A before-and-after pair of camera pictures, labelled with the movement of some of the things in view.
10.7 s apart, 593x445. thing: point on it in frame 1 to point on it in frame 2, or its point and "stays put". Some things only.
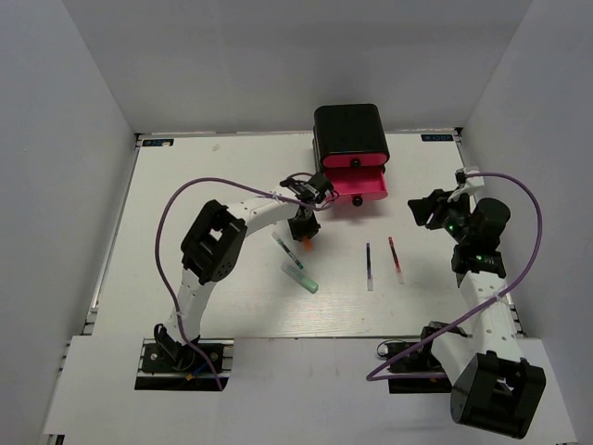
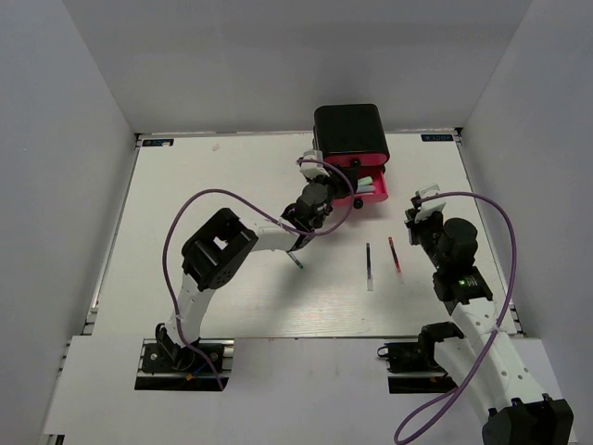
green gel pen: x=286 y=249 stays put
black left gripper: x=310 y=229 to x=342 y=187
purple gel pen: x=370 y=278 stays put
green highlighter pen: x=300 y=278 to x=365 y=180
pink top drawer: x=354 y=160 stays put
